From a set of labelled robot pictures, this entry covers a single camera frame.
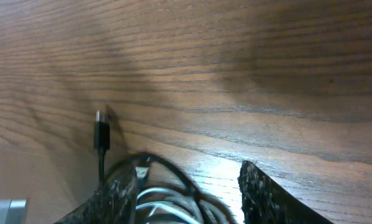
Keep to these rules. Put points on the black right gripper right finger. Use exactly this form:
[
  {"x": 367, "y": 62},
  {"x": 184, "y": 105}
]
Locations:
[{"x": 265, "y": 202}]

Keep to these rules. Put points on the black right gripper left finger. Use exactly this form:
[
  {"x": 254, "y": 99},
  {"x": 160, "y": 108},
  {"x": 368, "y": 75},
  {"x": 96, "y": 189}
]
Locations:
[{"x": 115, "y": 202}]

